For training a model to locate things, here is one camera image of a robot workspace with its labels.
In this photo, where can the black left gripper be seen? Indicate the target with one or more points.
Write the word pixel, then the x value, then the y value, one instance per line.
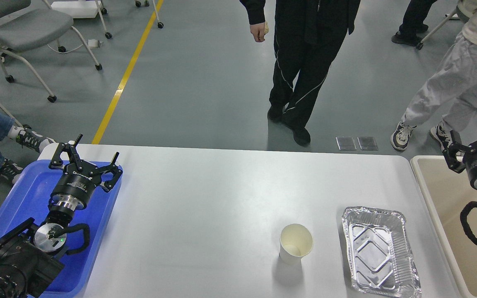
pixel 80 185

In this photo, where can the white paper cup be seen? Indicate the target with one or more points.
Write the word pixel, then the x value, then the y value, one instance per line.
pixel 296 242

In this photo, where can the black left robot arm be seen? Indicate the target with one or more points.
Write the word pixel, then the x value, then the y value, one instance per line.
pixel 52 224

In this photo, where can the standing person's hand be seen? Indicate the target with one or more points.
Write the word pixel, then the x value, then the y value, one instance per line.
pixel 258 31

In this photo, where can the blue plastic tray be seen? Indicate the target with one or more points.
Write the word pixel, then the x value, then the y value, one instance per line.
pixel 29 199

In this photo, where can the person in grey trousers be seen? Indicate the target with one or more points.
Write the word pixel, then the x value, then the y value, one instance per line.
pixel 455 80

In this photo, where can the right floor outlet plate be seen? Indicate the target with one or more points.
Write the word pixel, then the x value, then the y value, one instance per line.
pixel 367 143

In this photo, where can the floor outlet plate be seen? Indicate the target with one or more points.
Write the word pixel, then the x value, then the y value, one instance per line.
pixel 367 143
pixel 346 143

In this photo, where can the left floor outlet plate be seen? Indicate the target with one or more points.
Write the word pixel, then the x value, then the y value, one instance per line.
pixel 346 143

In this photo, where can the white power strip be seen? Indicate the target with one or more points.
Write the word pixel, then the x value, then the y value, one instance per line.
pixel 94 43

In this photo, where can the person with black shoes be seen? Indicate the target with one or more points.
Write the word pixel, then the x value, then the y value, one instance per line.
pixel 413 23

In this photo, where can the aluminium foil tray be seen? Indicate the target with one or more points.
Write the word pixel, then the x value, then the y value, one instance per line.
pixel 379 254

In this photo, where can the grey office chair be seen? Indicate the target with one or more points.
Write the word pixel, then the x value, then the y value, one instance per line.
pixel 32 30

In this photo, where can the person in black clothes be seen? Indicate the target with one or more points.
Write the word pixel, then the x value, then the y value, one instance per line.
pixel 308 35

